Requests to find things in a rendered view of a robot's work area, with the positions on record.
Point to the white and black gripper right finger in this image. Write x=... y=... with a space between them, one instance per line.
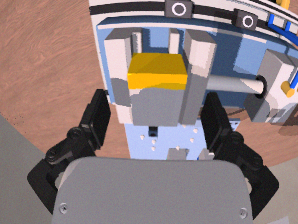
x=228 y=145

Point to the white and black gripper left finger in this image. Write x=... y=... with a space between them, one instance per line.
x=80 y=142

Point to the grey block with blue end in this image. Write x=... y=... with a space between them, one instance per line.
x=204 y=155

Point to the grey block with yellow end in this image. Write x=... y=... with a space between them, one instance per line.
x=156 y=84

